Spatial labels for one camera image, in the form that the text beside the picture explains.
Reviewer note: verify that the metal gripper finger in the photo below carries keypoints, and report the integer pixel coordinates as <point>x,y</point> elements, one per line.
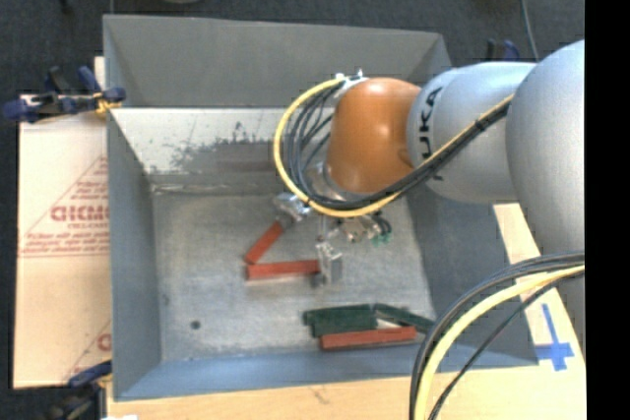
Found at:
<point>331,264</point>
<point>293,206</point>

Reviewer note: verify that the red-brown flat block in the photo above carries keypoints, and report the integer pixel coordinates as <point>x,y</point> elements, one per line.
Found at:
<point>263,243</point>
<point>366,338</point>
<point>283,269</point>

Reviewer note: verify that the dark green flat block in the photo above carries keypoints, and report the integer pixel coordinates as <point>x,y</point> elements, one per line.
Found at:
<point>406,317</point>
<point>339,319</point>

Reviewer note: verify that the grey metal bin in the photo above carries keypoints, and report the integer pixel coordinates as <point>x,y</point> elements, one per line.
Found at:
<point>207,290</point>

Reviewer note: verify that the brown cardboard board red print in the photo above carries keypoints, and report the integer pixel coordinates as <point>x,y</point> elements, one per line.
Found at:
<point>59,260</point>

